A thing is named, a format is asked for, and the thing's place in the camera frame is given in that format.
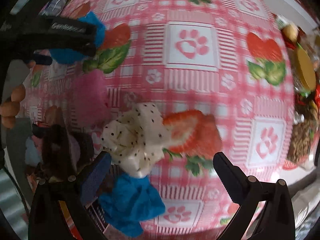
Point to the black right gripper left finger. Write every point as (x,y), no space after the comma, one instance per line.
(46,219)

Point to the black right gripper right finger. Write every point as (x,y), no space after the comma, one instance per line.
(277,219)

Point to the blue fuzzy cloth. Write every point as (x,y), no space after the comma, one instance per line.
(69,56)

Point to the blue mesh cloth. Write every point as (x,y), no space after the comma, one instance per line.
(131,201)

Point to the pink fuzzy cloth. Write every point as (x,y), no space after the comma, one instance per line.
(90,98)

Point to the white polka dot scrunchie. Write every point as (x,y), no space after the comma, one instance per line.
(136,139)

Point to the person's left hand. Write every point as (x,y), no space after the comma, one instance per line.
(14,91)

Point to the red round tray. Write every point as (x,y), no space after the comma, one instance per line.
(290,166)

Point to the dark brown purple knit item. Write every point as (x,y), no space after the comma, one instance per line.
(65,154)

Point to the jar of nuts black lid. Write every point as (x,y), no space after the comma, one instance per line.
(305,126)

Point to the jar with yellow lid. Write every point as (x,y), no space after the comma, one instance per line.
(303,73)

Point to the pink strawberry paw tablecloth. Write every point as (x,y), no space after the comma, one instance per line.
(221,57)

